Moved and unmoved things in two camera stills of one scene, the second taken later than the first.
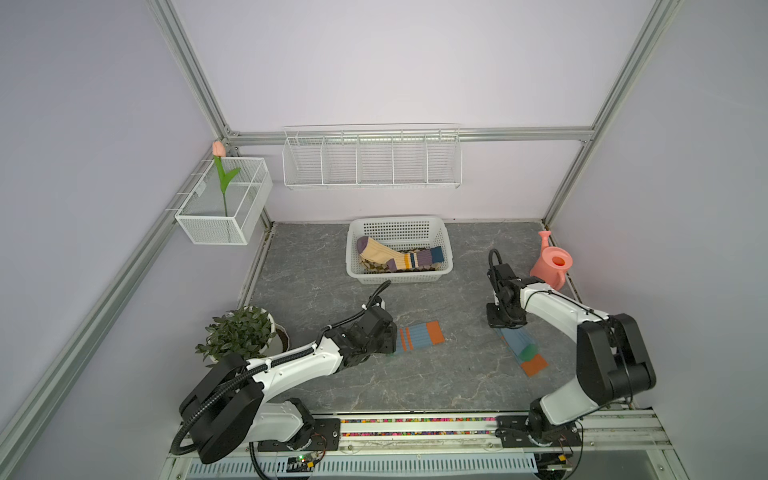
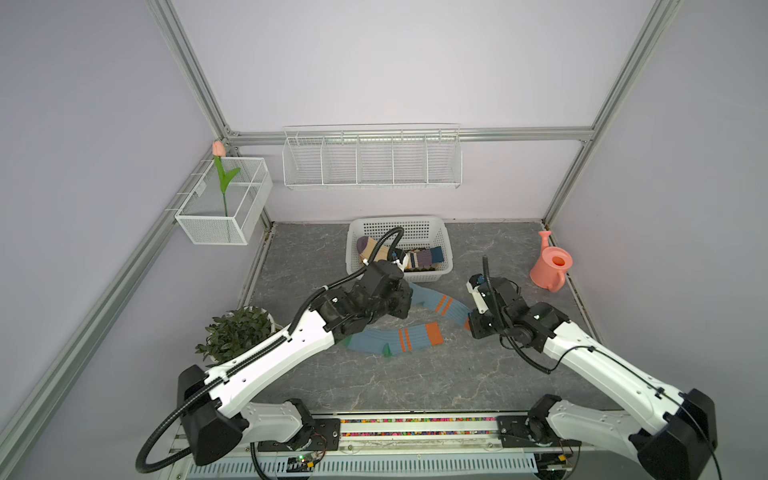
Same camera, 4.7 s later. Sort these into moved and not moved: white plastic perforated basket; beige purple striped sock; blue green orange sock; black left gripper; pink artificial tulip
Moved: black left gripper
Not moved: white plastic perforated basket; blue green orange sock; beige purple striped sock; pink artificial tulip
